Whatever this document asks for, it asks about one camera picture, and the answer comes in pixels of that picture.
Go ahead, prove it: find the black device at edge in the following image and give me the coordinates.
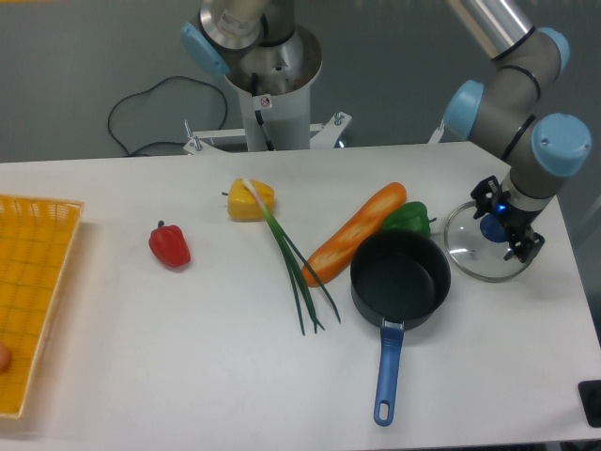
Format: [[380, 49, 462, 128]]
[[578, 380, 601, 428]]

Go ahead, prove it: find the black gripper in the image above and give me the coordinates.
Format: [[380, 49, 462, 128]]
[[470, 176, 545, 263]]

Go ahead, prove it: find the red bell pepper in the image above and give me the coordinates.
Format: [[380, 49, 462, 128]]
[[148, 220, 191, 271]]

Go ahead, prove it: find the glass lid blue knob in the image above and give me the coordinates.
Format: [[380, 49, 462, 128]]
[[443, 200, 536, 283]]

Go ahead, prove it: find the green bell pepper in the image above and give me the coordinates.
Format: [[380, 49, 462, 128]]
[[381, 201, 436, 238]]

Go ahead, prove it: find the green onion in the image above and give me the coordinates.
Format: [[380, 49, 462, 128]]
[[241, 178, 341, 334]]

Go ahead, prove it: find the yellow woven basket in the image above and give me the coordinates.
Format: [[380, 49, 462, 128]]
[[1, 194, 85, 419]]

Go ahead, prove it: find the black pot blue handle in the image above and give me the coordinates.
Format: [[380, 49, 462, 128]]
[[350, 229, 451, 427]]

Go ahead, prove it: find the yellow bell pepper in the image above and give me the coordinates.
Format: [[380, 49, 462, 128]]
[[227, 179, 275, 222]]

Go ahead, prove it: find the black floor cable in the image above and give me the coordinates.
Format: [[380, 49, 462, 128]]
[[107, 76, 229, 158]]

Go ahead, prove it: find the orange bread loaf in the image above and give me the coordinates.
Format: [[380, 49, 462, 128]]
[[301, 181, 407, 288]]

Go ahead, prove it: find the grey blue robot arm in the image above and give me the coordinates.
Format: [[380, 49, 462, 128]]
[[180, 1, 592, 263]]

